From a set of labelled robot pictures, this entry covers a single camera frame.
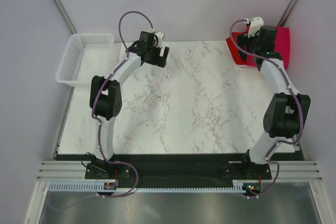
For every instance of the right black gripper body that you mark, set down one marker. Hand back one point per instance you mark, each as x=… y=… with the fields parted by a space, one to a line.
x=251 y=44

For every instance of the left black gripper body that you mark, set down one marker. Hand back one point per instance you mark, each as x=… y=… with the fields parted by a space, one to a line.
x=154 y=58

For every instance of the crimson red t shirt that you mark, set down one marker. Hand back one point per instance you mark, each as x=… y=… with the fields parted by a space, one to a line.
x=281 y=43

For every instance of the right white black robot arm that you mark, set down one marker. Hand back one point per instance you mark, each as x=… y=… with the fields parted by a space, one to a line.
x=286 y=114

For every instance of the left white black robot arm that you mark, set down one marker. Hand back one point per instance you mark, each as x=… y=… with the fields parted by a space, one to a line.
x=106 y=97

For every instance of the white plastic laundry basket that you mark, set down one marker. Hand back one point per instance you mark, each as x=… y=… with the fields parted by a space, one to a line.
x=86 y=55

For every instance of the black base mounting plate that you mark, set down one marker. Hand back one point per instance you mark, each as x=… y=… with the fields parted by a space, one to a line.
x=177 y=170

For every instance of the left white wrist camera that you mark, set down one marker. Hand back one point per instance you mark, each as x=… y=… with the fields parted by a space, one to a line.
x=158 y=38

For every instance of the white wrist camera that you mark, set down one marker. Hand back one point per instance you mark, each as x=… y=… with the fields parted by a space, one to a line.
x=253 y=26
x=158 y=38

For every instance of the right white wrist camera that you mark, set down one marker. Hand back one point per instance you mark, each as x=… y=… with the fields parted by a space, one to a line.
x=253 y=26

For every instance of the aluminium front frame rail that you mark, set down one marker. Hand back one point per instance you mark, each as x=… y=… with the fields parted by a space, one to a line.
x=290 y=171

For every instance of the left aluminium corner post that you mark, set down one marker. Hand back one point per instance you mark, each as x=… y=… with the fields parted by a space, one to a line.
x=65 y=16

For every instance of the white slotted cable duct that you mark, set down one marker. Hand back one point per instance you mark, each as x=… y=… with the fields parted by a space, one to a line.
x=108 y=187

